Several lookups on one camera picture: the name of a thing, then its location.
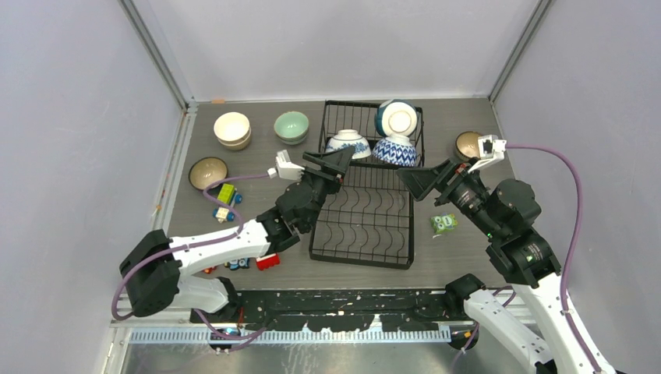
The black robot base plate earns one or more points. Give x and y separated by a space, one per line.
341 310

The dark blue glazed bowl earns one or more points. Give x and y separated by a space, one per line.
206 171

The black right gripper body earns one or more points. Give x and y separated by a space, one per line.
464 188

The red white toy block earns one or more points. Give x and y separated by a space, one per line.
268 261

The blue owl puzzle piece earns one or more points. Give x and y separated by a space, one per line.
237 264

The light green bowl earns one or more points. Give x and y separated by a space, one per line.
291 125

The beige bowl with flower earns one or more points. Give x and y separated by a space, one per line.
232 127

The black wire dish rack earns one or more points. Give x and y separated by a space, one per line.
369 221

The green owl puzzle piece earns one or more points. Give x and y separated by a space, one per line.
443 223

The white blue floral bowl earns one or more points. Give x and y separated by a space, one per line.
350 137

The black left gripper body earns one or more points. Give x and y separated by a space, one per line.
321 185

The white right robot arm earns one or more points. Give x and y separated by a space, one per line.
526 262

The blue white zigzag bowl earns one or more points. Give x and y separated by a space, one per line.
396 149

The teal bowl white base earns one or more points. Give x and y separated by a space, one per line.
395 117

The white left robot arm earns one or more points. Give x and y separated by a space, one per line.
161 272

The black patterned rim bowl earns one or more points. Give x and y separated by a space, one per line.
466 145

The toy truck with green block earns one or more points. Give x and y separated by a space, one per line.
229 196

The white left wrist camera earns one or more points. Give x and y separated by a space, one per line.
285 168

